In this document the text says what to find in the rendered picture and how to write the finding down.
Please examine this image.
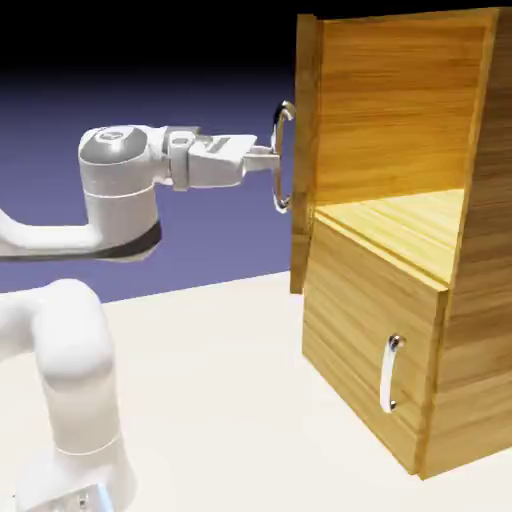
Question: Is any light wood cabinet door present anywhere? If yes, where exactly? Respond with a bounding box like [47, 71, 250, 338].
[301, 211, 449, 477]
[289, 14, 324, 296]

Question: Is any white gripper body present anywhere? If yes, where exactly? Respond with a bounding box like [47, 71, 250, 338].
[186, 134, 258, 189]

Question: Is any light wood cabinet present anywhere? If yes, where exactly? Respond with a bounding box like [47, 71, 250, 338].
[302, 7, 512, 480]

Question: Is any curved silver door handle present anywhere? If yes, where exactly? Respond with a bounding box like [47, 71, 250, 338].
[378, 334, 407, 414]
[270, 99, 297, 214]

